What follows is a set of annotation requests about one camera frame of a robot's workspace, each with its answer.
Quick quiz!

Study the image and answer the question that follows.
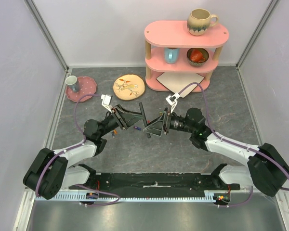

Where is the black remote control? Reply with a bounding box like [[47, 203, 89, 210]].
[[139, 102, 147, 128]]

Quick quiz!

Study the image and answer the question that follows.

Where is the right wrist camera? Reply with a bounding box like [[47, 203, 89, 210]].
[[166, 92, 180, 113]]

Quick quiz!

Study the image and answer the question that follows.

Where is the beige ceramic mug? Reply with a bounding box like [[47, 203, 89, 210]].
[[186, 9, 219, 36]]

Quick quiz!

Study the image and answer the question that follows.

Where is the pink three-tier shelf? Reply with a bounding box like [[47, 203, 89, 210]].
[[144, 21, 229, 91]]

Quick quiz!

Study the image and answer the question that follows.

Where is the purple cable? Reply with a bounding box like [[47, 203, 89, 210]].
[[35, 93, 121, 207], [178, 82, 289, 208]]

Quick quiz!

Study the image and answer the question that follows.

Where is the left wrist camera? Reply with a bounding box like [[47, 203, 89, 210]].
[[101, 94, 113, 112]]

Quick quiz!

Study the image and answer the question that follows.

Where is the orange cup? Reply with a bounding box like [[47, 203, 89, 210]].
[[189, 49, 206, 63]]

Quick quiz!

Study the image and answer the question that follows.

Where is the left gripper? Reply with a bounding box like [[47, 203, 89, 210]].
[[98, 104, 145, 137]]

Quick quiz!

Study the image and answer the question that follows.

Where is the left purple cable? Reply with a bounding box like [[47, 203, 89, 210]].
[[35, 93, 121, 207]]

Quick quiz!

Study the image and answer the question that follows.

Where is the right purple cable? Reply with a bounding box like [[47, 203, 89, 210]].
[[178, 82, 289, 208]]

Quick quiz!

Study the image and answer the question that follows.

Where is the grey small cup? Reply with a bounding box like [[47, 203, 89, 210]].
[[65, 76, 80, 92]]

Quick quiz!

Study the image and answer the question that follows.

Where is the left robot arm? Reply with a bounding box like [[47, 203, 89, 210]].
[[23, 104, 146, 200]]

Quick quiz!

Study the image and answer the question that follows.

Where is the yellow bird plate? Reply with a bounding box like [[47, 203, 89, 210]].
[[113, 74, 145, 101]]

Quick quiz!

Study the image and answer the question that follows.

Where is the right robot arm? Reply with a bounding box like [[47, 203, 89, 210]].
[[144, 108, 289, 197]]

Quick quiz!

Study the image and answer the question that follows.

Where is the light blue mug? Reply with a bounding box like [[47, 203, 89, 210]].
[[164, 48, 180, 64]]

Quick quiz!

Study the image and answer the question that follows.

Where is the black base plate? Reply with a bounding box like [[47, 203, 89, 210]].
[[84, 173, 240, 196]]

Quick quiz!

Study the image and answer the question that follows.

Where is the white square board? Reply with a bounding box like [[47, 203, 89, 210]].
[[157, 72, 204, 98]]

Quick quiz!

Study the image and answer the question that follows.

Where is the slotted cable duct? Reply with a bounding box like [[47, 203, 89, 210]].
[[35, 190, 232, 201]]

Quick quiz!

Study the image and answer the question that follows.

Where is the pink dotted plate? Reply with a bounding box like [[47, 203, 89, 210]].
[[65, 77, 97, 102]]

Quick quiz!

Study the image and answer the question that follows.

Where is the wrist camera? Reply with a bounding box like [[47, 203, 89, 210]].
[[166, 92, 180, 113], [101, 94, 113, 112]]

